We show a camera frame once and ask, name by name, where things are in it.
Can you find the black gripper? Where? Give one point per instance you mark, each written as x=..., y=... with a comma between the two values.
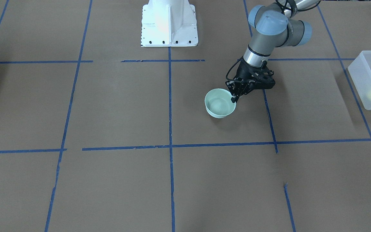
x=244, y=72

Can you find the light green bowl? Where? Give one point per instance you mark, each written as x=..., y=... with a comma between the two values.
x=218, y=103

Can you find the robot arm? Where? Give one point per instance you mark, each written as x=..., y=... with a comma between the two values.
x=273, y=27

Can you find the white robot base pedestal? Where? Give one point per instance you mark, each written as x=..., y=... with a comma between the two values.
x=169, y=23

